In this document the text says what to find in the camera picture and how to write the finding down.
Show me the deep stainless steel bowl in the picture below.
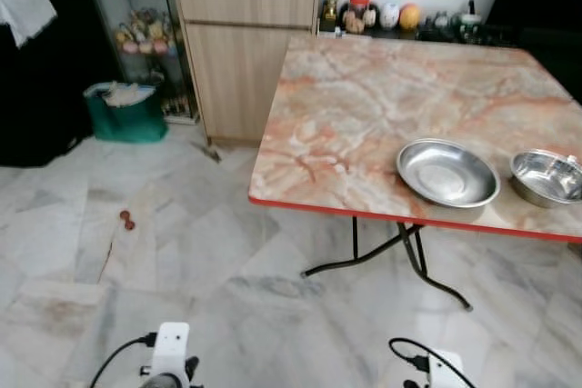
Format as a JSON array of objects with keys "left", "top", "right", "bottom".
[{"left": 509, "top": 149, "right": 582, "bottom": 209}]

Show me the white green ornament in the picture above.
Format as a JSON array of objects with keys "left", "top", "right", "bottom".
[{"left": 459, "top": 0, "right": 483, "bottom": 42}]

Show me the red-lidded glass jar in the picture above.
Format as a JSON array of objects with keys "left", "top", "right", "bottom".
[{"left": 348, "top": 0, "right": 378, "bottom": 35}]

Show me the white lace cloth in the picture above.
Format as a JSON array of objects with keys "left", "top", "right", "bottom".
[{"left": 0, "top": 0, "right": 57, "bottom": 48}]

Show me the shallow stainless steel plate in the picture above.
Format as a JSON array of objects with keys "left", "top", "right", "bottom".
[{"left": 396, "top": 138, "right": 502, "bottom": 210}]

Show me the white round figurine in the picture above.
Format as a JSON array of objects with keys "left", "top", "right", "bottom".
[{"left": 380, "top": 2, "right": 401, "bottom": 30}]

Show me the light wooden cabinet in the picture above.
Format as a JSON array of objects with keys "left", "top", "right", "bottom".
[{"left": 171, "top": 0, "right": 321, "bottom": 145}]

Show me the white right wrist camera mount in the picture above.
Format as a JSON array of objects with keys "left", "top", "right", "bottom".
[{"left": 427, "top": 350, "right": 465, "bottom": 388}]

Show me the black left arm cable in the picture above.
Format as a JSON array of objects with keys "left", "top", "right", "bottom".
[{"left": 88, "top": 333, "right": 157, "bottom": 388}]

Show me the green laundry bin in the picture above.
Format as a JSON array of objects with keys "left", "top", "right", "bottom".
[{"left": 85, "top": 81, "right": 169, "bottom": 144}]

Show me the tall black cabinet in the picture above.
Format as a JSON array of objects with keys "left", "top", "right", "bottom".
[{"left": 0, "top": 0, "right": 96, "bottom": 167}]

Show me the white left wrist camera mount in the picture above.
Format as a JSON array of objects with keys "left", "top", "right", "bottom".
[{"left": 150, "top": 322, "right": 192, "bottom": 380}]

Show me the glass display shelf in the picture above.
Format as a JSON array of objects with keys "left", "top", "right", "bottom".
[{"left": 80, "top": 0, "right": 197, "bottom": 124}]

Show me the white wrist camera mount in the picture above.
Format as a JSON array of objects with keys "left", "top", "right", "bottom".
[
  {"left": 150, "top": 322, "right": 192, "bottom": 380},
  {"left": 427, "top": 350, "right": 465, "bottom": 388}
]

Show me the orange round figurine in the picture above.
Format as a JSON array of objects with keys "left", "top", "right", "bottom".
[{"left": 400, "top": 4, "right": 422, "bottom": 31}]

